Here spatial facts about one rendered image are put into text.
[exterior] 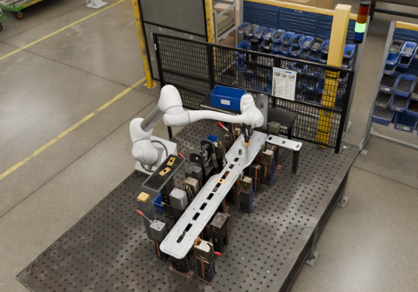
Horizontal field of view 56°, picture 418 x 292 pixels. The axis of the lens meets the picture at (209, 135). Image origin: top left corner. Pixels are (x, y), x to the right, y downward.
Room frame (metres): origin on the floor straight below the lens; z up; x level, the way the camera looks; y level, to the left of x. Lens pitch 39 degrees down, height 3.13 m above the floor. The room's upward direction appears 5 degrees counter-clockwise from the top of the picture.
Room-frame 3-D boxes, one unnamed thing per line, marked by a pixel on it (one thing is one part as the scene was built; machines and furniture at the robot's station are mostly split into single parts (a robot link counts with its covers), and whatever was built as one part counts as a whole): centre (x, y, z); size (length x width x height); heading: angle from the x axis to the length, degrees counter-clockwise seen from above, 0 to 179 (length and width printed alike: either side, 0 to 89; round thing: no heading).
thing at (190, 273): (1.55, 0.27, 0.84); 0.18 x 0.06 x 0.29; 58
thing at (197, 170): (2.16, 0.12, 0.89); 0.13 x 0.11 x 0.38; 58
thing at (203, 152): (2.28, 0.06, 0.94); 0.18 x 0.13 x 0.49; 148
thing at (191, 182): (2.03, 0.15, 0.89); 0.13 x 0.11 x 0.38; 58
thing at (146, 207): (1.84, 0.48, 0.92); 0.08 x 0.08 x 0.44; 58
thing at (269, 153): (2.32, -0.45, 0.87); 0.12 x 0.09 x 0.35; 58
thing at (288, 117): (2.95, -0.37, 1.01); 0.90 x 0.22 x 0.03; 58
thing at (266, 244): (2.14, 0.03, 0.68); 2.56 x 1.61 x 0.04; 143
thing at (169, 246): (2.06, -0.06, 1.00); 1.38 x 0.22 x 0.02; 148
